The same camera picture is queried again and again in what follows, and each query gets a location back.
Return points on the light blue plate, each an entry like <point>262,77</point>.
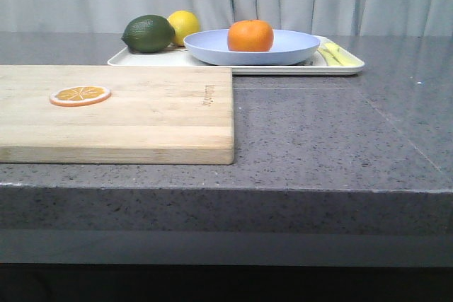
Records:
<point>289,47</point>

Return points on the orange mandarin fruit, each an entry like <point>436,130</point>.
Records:
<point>250,36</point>

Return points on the white rectangular tray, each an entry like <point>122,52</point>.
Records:
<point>317,65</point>

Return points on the wooden cutting board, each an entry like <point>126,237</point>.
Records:
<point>155,115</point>

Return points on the yellow lemon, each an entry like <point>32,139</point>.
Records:
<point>184,23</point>

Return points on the dark green lime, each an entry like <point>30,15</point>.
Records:
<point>148,34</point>

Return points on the yellow-green banana peel piece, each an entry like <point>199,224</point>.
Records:
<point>333,56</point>

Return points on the orange slice toy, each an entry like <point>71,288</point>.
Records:
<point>80,96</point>

